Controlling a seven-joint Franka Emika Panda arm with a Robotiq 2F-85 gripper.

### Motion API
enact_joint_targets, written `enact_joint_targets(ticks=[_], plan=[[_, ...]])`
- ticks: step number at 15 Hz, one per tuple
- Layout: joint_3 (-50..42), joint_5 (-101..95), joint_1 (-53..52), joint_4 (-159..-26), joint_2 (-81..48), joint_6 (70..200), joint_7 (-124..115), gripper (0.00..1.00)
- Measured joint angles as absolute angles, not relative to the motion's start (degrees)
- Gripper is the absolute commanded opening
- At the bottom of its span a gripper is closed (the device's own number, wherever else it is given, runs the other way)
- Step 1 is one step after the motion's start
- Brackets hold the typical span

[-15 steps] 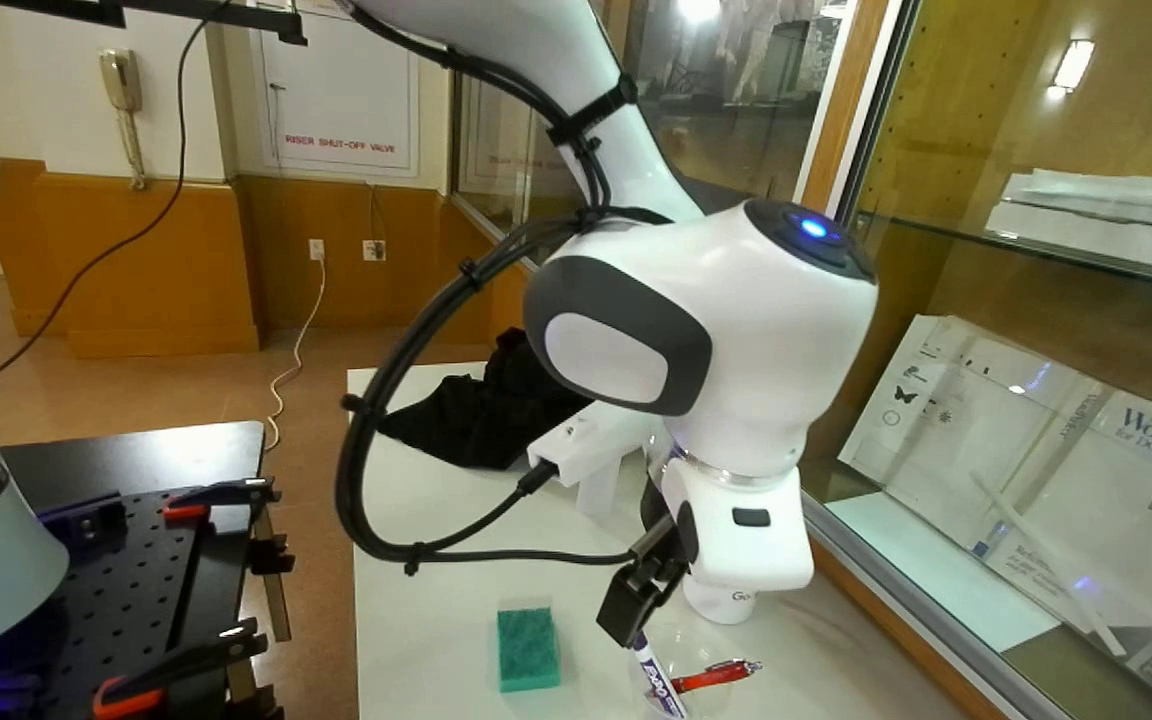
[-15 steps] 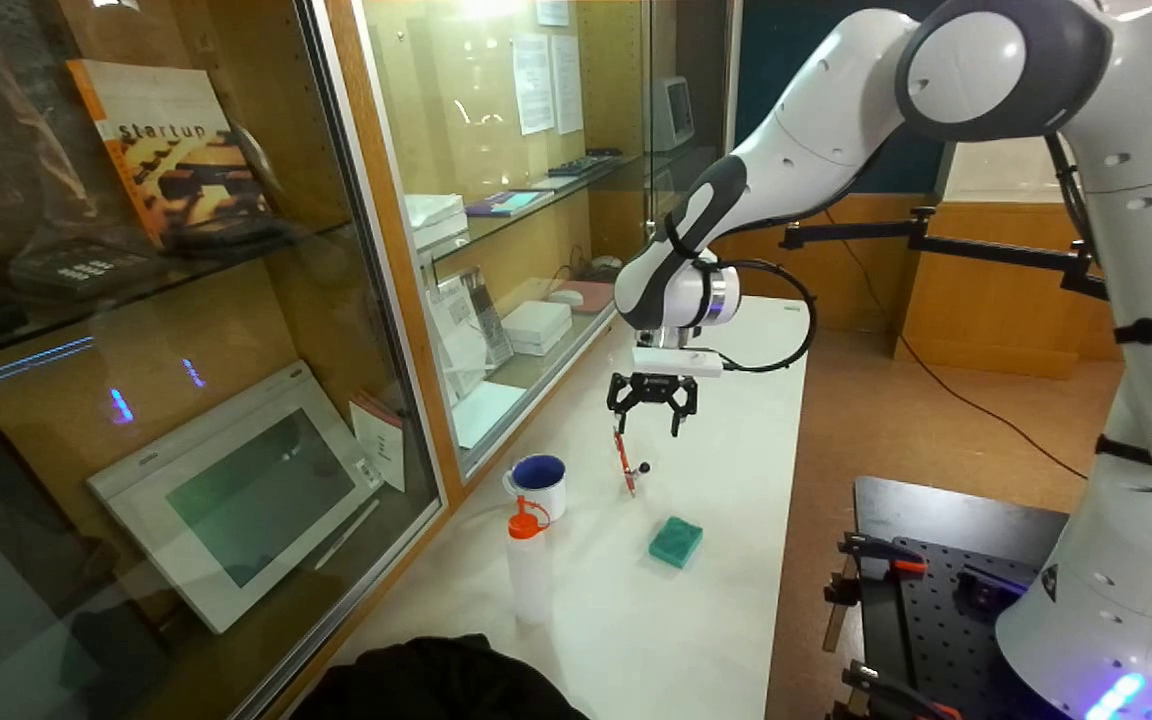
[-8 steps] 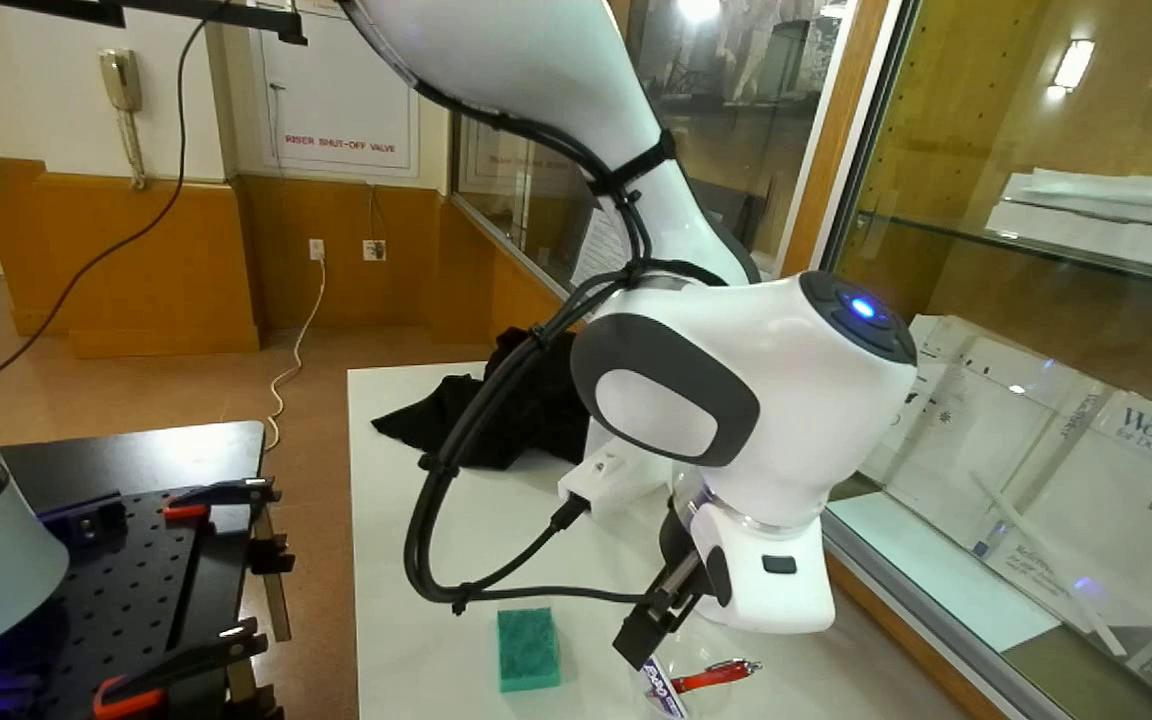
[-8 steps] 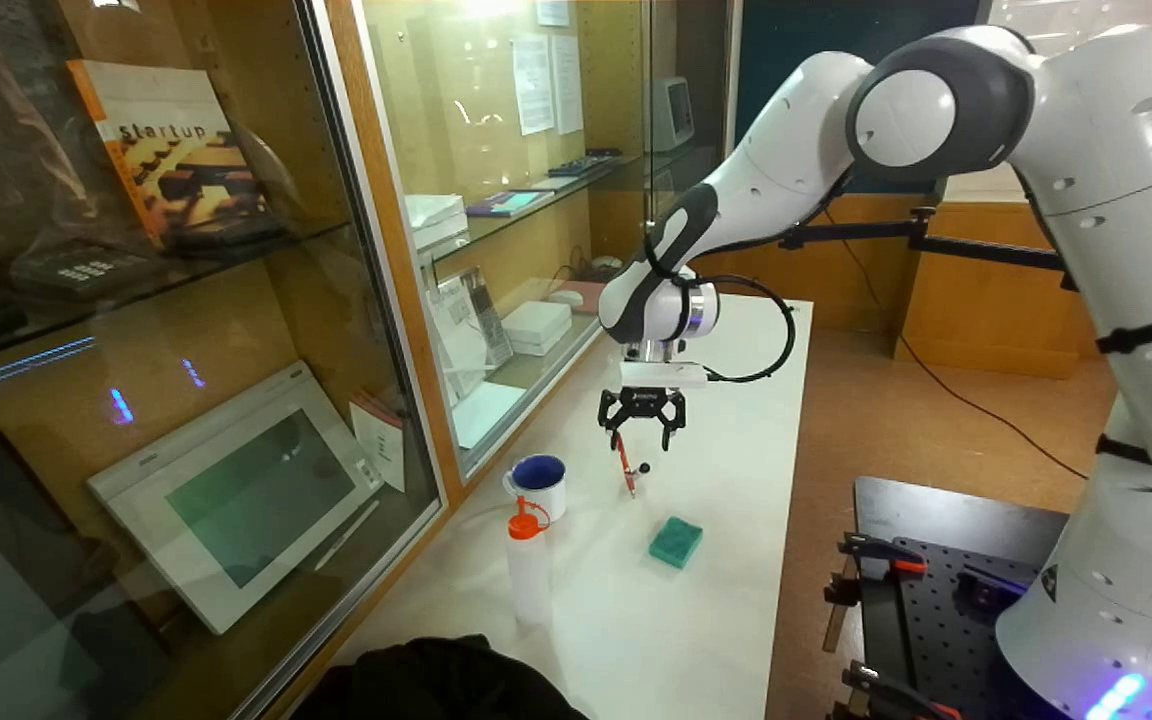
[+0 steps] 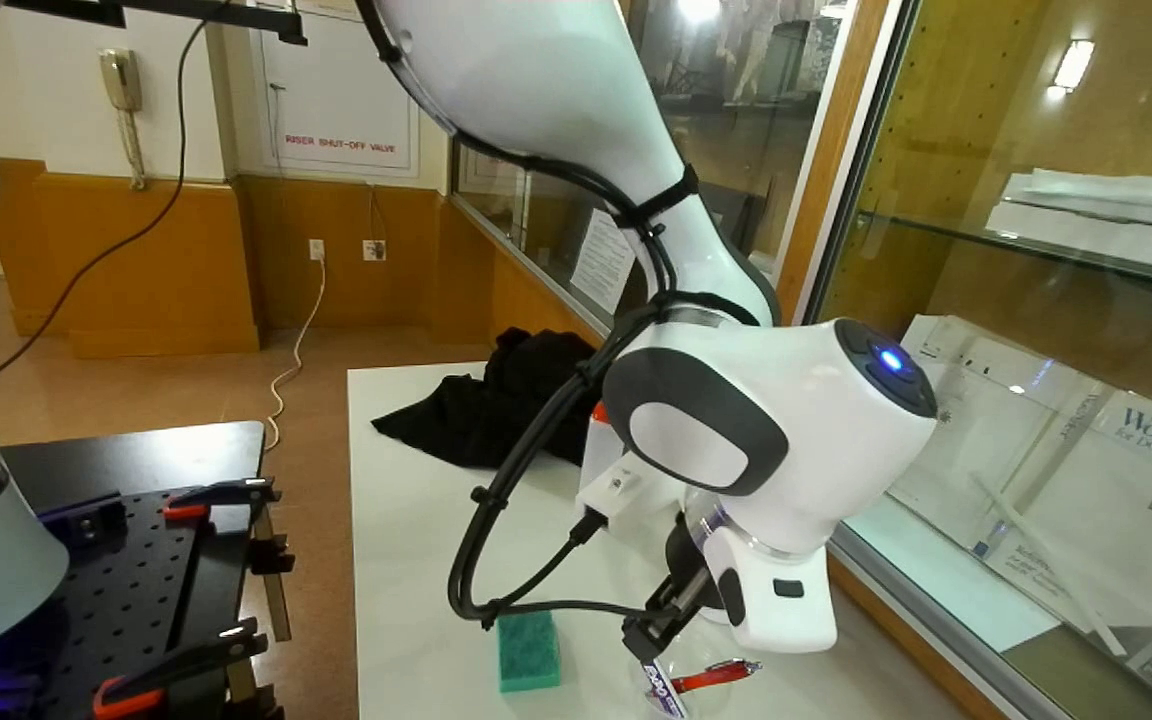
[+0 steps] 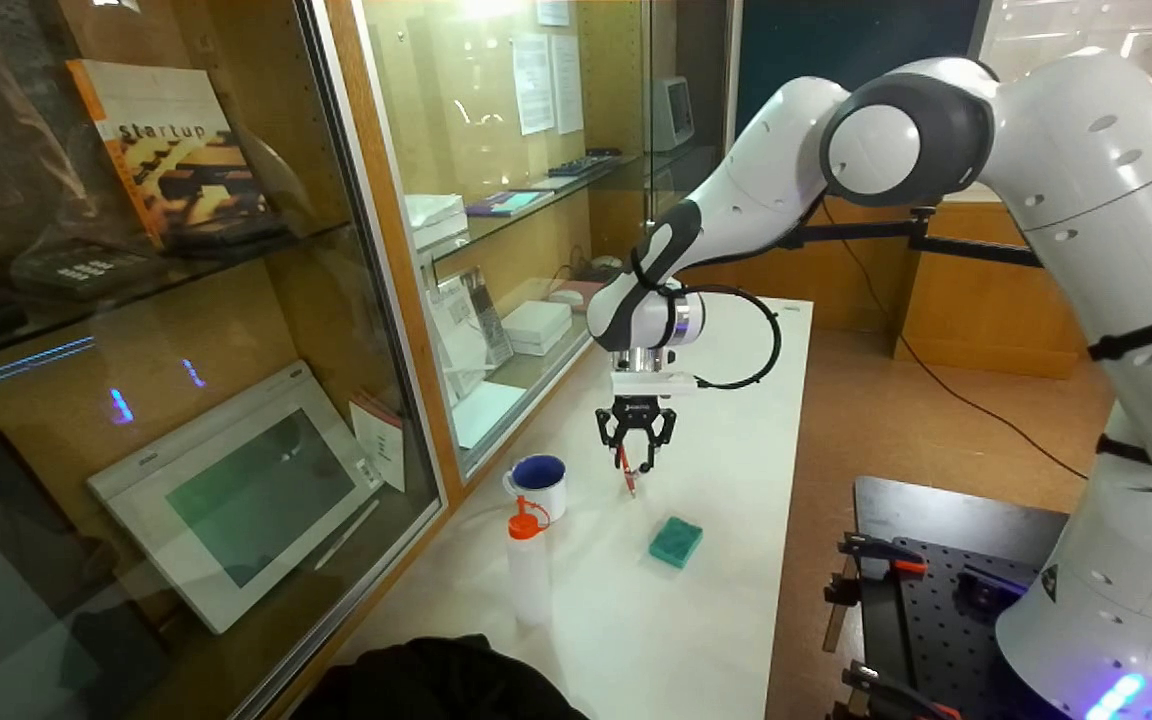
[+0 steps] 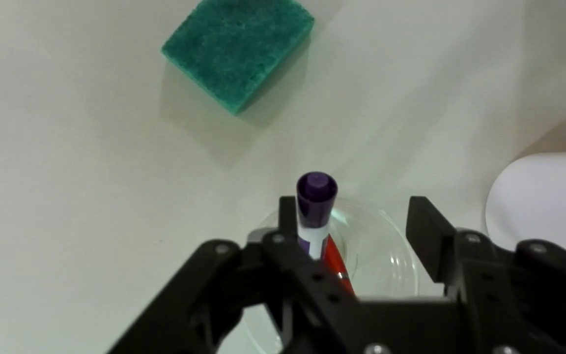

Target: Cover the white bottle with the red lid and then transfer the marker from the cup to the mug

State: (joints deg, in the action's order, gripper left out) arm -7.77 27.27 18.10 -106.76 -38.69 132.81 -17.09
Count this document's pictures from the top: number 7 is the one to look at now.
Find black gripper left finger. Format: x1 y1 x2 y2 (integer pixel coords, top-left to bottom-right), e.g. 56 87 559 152
109 195 364 354

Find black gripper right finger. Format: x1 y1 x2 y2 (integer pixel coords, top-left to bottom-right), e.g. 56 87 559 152
406 195 566 354

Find white cup blue inside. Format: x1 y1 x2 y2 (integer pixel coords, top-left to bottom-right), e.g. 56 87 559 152
484 150 566 266

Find green sponge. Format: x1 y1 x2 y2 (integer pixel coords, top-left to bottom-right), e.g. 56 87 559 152
160 0 317 119

